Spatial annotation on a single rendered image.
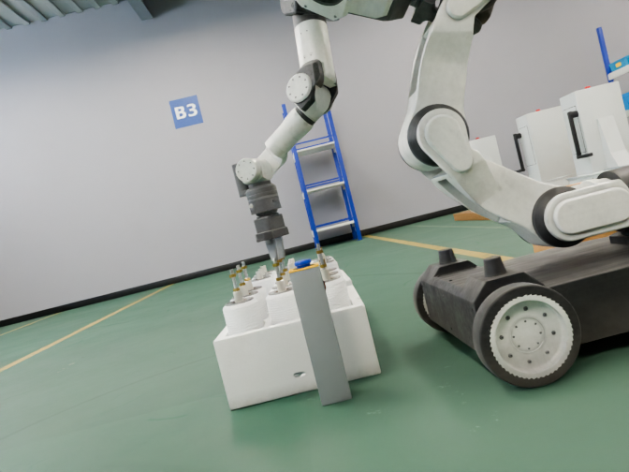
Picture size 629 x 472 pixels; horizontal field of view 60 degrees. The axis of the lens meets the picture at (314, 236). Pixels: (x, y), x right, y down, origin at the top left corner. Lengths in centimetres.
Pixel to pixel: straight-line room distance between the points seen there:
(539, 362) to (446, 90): 63
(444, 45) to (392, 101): 672
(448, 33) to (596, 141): 271
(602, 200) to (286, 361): 83
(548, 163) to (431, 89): 333
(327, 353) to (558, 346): 48
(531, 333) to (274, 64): 717
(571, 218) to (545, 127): 330
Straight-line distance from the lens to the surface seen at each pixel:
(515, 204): 135
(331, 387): 127
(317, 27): 154
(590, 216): 137
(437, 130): 126
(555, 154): 463
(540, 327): 115
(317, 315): 123
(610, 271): 126
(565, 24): 913
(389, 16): 143
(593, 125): 397
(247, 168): 150
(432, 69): 134
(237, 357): 140
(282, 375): 140
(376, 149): 789
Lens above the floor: 42
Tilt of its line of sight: 2 degrees down
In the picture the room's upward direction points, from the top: 14 degrees counter-clockwise
